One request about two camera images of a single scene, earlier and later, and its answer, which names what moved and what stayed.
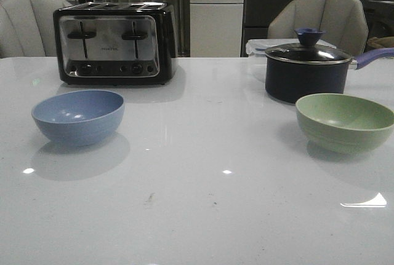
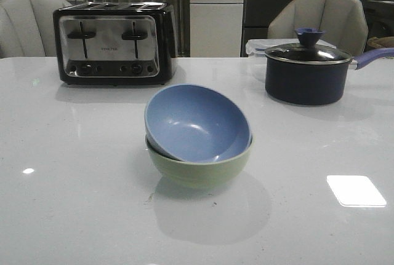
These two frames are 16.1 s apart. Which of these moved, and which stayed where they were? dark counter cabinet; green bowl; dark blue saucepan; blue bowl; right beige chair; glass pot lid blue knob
Moved: blue bowl; green bowl
Stayed: dark counter cabinet; glass pot lid blue knob; right beige chair; dark blue saucepan
